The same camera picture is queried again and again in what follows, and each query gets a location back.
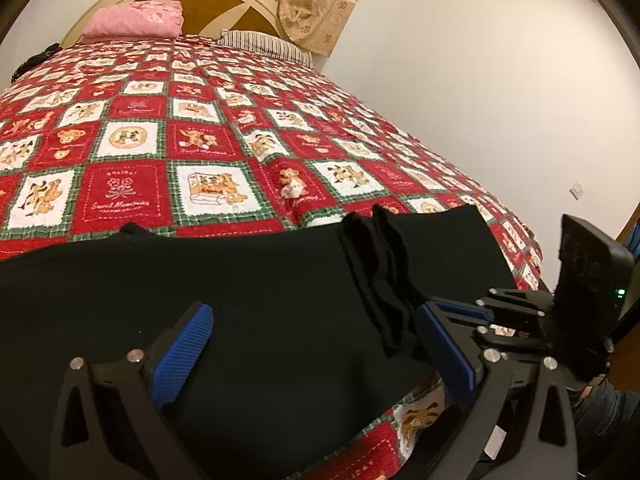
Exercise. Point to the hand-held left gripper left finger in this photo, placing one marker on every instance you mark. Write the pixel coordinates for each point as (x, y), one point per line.
(182, 355)

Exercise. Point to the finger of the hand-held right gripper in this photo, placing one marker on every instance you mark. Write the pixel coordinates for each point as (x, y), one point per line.
(510, 341)
(515, 305)

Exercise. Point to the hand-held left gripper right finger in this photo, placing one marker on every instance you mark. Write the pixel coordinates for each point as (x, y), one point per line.
(445, 355)

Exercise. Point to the black pants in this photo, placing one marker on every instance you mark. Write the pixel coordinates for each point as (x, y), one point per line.
(275, 320)

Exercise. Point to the person's right forearm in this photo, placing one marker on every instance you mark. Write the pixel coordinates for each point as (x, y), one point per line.
(600, 410)

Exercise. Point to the red printed bear bedspread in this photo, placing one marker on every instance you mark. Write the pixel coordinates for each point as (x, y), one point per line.
(200, 150)

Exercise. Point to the striped pillow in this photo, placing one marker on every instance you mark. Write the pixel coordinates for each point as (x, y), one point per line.
(265, 45)

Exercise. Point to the dark object on bedspread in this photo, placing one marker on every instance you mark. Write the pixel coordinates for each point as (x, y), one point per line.
(30, 62)

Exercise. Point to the pink pillow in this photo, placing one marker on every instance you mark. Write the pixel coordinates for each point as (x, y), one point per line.
(135, 19)

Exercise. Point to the cream and brown headboard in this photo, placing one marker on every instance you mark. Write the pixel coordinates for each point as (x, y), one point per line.
(200, 2)

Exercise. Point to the cream floral curtain with valance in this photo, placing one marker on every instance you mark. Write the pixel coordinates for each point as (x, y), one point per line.
(305, 5)

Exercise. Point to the wooden door frame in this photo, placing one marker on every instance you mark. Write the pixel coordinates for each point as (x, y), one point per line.
(629, 227)

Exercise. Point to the white wall switch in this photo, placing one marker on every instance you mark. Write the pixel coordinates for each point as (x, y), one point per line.
(577, 190)

